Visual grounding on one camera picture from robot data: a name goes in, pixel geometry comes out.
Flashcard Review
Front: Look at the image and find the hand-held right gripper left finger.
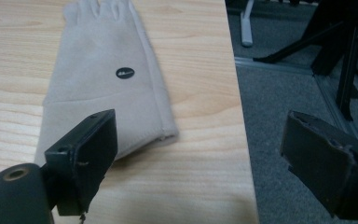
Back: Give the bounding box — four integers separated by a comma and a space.
44, 108, 119, 217

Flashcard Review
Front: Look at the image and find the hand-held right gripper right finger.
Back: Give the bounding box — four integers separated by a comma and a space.
280, 110, 358, 221

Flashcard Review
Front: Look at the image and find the beige glove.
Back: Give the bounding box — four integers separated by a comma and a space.
34, 0, 180, 166

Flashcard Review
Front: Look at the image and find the silver floor rail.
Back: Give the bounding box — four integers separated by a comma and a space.
234, 56, 315, 77

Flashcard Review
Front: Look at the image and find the white metal table frame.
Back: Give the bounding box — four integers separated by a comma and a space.
240, 0, 256, 48

